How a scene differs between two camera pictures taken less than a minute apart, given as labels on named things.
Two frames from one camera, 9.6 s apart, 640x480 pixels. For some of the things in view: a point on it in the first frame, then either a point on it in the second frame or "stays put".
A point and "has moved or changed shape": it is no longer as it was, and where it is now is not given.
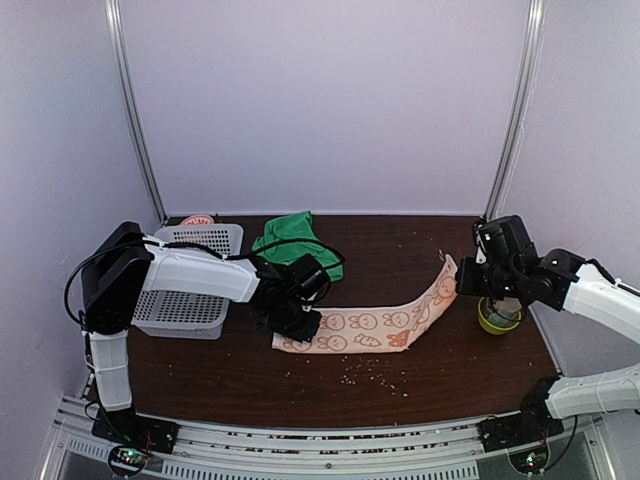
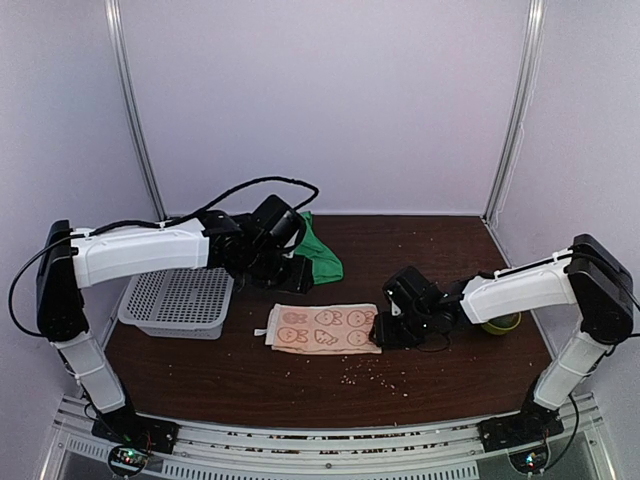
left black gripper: (306, 333) -> (297, 279)
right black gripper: (466, 285) -> (385, 334)
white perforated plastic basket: (177, 315) stays put
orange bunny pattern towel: (377, 328) has moved or changed shape
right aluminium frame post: (527, 85) stays put
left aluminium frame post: (115, 19) stays put
